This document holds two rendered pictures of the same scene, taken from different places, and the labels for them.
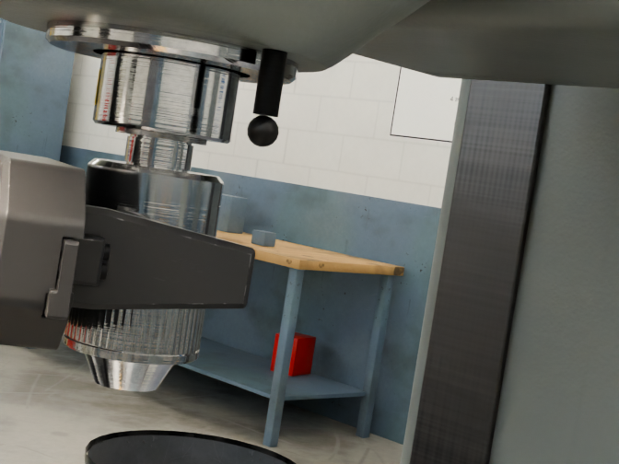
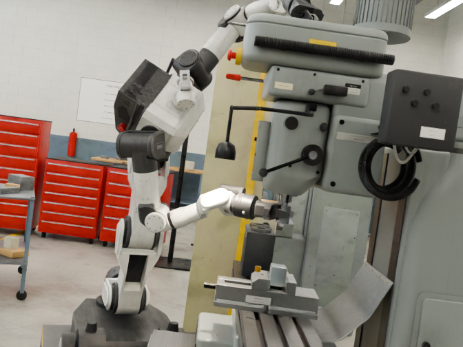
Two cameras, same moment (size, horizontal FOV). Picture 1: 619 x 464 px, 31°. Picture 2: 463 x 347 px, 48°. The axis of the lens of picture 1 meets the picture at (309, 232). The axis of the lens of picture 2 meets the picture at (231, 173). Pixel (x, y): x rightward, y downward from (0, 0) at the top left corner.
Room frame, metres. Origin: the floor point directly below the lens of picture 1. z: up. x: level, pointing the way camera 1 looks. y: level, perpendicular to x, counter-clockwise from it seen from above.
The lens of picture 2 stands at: (-1.06, -1.06, 1.45)
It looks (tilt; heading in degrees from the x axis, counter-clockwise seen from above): 3 degrees down; 44
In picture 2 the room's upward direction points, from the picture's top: 8 degrees clockwise
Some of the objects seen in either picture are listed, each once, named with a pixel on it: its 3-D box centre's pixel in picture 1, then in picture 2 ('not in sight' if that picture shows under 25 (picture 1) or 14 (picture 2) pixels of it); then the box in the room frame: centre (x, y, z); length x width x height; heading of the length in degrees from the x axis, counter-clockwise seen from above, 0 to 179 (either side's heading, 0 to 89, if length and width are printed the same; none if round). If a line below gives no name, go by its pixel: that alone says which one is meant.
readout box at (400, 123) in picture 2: not in sight; (420, 111); (0.37, -0.39, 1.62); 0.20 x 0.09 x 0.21; 136
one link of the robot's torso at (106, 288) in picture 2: not in sight; (125, 295); (0.39, 0.92, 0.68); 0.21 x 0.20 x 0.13; 65
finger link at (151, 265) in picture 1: (160, 267); (280, 214); (0.36, 0.05, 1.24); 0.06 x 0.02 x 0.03; 111
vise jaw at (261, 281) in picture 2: not in sight; (260, 279); (0.30, 0.05, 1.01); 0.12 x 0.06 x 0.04; 44
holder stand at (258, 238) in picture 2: not in sight; (257, 248); (0.67, 0.39, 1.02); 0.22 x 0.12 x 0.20; 45
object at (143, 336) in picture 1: (141, 274); (283, 215); (0.38, 0.06, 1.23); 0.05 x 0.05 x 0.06
